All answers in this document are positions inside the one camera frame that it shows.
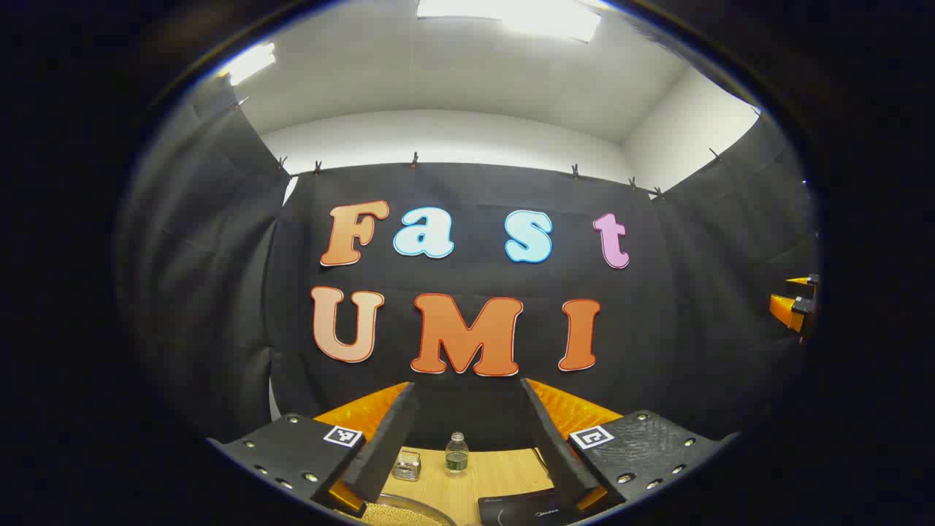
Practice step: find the clear plastic water bottle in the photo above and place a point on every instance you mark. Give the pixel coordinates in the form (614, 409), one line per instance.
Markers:
(456, 456)

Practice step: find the small ceiling light panel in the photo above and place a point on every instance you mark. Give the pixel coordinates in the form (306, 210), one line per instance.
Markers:
(250, 63)

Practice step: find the large pile of soybeans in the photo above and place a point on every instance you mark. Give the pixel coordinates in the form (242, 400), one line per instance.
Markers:
(398, 517)

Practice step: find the large ceiling light panel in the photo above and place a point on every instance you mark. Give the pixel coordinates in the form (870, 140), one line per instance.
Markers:
(526, 16)

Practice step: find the row of black cloth clamps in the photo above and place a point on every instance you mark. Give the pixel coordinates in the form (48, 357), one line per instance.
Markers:
(415, 159)

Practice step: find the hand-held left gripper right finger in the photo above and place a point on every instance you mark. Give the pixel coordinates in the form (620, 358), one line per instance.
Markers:
(559, 453)

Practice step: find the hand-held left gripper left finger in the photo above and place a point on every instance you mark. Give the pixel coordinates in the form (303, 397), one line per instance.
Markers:
(380, 453)

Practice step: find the black induction cooktop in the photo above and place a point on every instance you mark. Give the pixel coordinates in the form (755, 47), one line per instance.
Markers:
(518, 510)

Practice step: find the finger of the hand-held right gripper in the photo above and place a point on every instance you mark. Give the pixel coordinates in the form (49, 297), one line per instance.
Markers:
(811, 283)
(787, 310)

